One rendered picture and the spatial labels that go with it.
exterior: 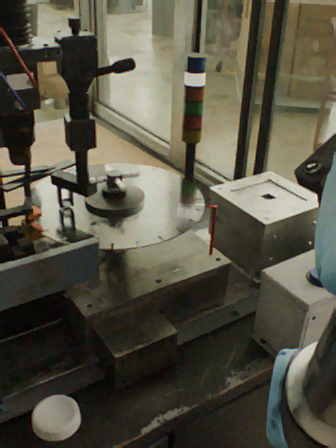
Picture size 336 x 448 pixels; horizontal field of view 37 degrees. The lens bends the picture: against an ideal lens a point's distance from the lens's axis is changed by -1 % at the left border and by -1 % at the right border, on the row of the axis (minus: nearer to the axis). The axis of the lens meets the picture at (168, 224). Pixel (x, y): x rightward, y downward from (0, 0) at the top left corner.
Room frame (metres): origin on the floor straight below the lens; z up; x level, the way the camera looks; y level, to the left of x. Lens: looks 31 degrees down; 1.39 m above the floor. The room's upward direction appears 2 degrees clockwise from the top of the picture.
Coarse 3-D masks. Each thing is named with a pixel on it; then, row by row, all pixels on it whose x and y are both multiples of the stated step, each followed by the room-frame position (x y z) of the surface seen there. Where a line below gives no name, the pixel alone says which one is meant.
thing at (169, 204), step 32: (32, 192) 0.84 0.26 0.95; (64, 192) 0.84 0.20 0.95; (160, 192) 0.86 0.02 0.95; (192, 192) 0.86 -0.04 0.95; (32, 224) 0.72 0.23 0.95; (64, 224) 0.72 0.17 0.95; (96, 224) 0.73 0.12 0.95; (128, 224) 0.73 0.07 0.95; (160, 224) 0.74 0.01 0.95; (192, 224) 0.74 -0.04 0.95
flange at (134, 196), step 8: (104, 184) 0.83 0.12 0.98; (128, 184) 0.86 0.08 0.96; (104, 192) 0.80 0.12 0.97; (112, 192) 0.80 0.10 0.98; (120, 192) 0.80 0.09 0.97; (128, 192) 0.83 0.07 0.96; (136, 192) 0.83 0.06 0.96; (144, 192) 0.83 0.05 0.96; (88, 200) 0.79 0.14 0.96; (96, 200) 0.79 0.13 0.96; (104, 200) 0.79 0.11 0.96; (112, 200) 0.79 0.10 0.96; (120, 200) 0.80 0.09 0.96; (128, 200) 0.80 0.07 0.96; (136, 200) 0.80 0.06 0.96; (144, 200) 0.81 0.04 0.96; (96, 208) 0.77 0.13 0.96; (104, 208) 0.77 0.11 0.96; (112, 208) 0.77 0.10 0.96; (120, 208) 0.77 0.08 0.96; (128, 208) 0.77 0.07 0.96; (136, 208) 0.78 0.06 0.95
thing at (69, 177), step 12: (84, 156) 0.75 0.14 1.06; (84, 168) 0.75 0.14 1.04; (60, 180) 0.77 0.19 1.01; (72, 180) 0.76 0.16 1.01; (84, 180) 0.75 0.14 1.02; (60, 192) 0.77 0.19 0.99; (72, 192) 0.75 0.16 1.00; (84, 192) 0.74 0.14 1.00; (96, 192) 0.76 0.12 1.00; (60, 204) 0.77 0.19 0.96; (72, 204) 0.78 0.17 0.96
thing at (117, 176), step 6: (108, 168) 0.85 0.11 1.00; (108, 174) 0.81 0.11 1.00; (114, 174) 0.81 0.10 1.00; (120, 174) 0.81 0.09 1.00; (126, 174) 0.83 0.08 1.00; (132, 174) 0.83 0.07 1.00; (138, 174) 0.83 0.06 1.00; (96, 180) 0.80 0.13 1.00; (102, 180) 0.81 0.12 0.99; (108, 180) 0.81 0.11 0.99; (114, 180) 0.80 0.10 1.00; (120, 180) 0.81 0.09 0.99; (108, 186) 0.81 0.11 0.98; (114, 186) 0.81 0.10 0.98; (120, 186) 0.78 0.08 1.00
